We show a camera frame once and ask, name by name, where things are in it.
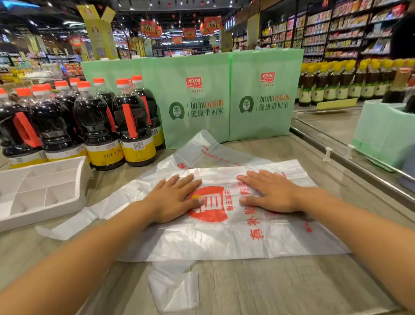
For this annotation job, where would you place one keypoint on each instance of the person's right hand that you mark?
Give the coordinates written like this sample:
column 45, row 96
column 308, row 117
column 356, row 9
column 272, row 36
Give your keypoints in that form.
column 277, row 194

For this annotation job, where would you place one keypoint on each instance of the person's left hand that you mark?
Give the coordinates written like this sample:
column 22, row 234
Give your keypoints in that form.
column 168, row 202

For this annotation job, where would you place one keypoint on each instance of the person's right little finger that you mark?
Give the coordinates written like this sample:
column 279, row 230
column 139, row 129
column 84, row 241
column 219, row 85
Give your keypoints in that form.
column 281, row 179

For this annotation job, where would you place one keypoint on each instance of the person's right thumb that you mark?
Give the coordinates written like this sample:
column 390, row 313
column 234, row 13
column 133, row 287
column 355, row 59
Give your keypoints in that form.
column 251, row 201

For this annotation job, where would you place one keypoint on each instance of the person's right middle finger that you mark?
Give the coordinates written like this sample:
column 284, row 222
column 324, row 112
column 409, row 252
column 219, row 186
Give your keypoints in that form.
column 257, row 178

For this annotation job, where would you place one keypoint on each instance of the person's left little finger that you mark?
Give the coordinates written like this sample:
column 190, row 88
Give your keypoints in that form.
column 160, row 185

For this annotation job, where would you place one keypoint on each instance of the person's left thumb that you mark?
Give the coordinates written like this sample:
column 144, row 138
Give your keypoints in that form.
column 195, row 202

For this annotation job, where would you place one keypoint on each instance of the person's left middle finger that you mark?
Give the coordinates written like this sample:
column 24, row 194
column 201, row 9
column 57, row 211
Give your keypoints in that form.
column 184, row 183

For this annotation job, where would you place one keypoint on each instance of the white red-printed plastic bag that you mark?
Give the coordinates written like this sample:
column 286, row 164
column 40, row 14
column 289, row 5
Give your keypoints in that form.
column 228, row 233
column 207, row 152

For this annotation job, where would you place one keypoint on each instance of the person's left forearm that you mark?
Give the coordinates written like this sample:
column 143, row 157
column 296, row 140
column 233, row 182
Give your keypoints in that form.
column 69, row 273

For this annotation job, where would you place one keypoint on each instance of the person's right forearm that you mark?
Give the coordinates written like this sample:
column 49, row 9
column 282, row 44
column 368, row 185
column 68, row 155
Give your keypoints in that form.
column 378, row 245

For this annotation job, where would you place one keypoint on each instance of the large green paper bag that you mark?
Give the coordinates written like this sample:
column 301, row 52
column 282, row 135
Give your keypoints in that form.
column 192, row 106
column 264, row 100

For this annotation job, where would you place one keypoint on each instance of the group of dark soy sauce bottles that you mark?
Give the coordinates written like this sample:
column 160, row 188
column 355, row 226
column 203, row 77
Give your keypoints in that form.
column 96, row 129

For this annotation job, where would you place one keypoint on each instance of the yellow shelf price tag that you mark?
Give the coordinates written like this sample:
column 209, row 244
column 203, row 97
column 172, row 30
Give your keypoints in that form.
column 337, row 103

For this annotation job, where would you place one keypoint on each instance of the small green paper bag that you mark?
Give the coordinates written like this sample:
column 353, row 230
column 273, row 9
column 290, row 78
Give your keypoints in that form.
column 386, row 132

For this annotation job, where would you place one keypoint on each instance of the row of yellow-capped bottles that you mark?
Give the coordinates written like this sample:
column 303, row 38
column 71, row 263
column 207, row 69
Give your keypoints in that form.
column 345, row 81

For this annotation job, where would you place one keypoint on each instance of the white foam divided tray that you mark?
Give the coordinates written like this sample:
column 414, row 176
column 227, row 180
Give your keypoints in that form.
column 33, row 196

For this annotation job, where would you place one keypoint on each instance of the red hanging banner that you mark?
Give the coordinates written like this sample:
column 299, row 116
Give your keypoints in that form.
column 150, row 28
column 189, row 33
column 213, row 23

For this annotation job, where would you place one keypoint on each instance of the yellow cardboard display sign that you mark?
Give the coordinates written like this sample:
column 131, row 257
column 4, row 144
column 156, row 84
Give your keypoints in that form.
column 99, row 34

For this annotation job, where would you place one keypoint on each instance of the store shelves with packaged goods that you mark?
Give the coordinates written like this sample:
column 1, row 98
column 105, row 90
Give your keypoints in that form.
column 348, row 27

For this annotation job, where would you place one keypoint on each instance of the metal counter rail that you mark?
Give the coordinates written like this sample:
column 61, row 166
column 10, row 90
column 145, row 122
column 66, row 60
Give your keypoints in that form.
column 357, row 171

